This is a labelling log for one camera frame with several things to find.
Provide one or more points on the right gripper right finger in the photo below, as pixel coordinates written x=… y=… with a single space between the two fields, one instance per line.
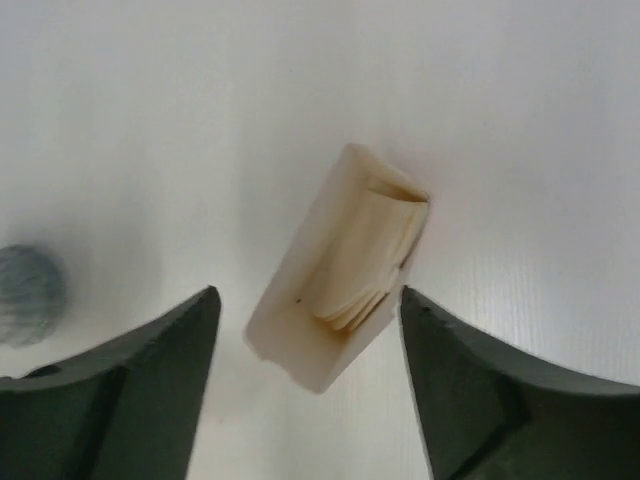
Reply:
x=488 y=410

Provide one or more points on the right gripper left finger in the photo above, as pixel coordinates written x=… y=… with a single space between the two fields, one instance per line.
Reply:
x=126 y=409

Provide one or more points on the clear glass server jug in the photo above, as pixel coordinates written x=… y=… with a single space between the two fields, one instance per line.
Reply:
x=34 y=295

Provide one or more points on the orange coffee filter box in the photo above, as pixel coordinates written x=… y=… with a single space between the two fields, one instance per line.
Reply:
x=337 y=285

